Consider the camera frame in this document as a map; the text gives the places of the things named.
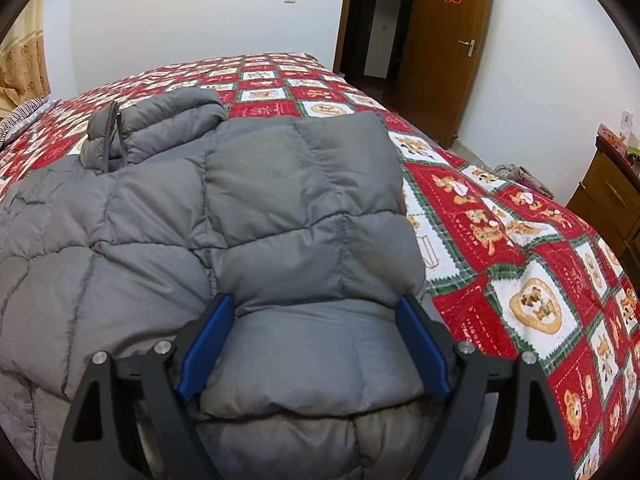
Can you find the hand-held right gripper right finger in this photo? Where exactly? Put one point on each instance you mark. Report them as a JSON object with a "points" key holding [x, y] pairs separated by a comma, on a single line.
{"points": [[422, 351]]}

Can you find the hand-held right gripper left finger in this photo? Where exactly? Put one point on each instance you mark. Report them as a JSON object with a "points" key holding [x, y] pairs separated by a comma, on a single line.
{"points": [[207, 346]]}

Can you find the grey puffer jacket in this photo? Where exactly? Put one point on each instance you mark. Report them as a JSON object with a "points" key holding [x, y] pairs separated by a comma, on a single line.
{"points": [[275, 185]]}

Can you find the red printed bear blanket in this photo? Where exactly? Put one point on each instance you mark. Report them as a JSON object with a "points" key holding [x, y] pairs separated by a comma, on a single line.
{"points": [[500, 270]]}

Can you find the grey cloth on floor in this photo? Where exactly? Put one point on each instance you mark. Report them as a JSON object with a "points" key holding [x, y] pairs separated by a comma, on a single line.
{"points": [[520, 174]]}

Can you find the brown wooden cabinet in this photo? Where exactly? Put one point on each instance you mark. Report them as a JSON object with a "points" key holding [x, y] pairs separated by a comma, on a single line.
{"points": [[605, 190]]}

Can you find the brown wooden door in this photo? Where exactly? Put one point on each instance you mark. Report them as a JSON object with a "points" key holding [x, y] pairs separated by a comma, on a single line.
{"points": [[440, 70]]}

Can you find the pink box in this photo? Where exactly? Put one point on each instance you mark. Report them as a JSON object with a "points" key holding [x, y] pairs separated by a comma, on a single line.
{"points": [[612, 137]]}

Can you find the striped pillow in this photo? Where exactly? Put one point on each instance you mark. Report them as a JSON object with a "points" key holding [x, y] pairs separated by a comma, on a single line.
{"points": [[22, 116]]}

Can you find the beige patterned curtain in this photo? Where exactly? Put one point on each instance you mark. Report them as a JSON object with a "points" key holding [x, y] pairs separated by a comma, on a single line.
{"points": [[25, 60]]}

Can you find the dark wooden door frame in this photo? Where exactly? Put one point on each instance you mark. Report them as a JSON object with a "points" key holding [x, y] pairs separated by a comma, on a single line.
{"points": [[343, 35]]}

